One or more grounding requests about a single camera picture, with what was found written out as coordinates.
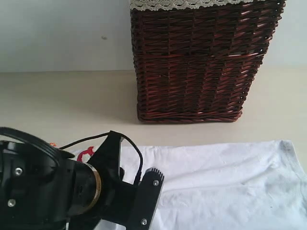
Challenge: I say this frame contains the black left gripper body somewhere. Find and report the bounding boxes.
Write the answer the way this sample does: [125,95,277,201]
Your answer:
[86,131,137,230]

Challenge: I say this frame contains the white t-shirt with red lettering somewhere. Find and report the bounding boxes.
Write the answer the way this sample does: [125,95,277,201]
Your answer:
[49,140,307,230]

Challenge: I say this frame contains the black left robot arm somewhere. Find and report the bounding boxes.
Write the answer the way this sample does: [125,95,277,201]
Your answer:
[0,127,142,230]

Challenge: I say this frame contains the brown wicker basket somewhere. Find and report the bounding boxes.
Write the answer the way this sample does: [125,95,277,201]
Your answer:
[130,0,286,123]

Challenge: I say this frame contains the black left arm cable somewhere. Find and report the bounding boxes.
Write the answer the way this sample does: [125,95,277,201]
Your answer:
[0,126,75,168]

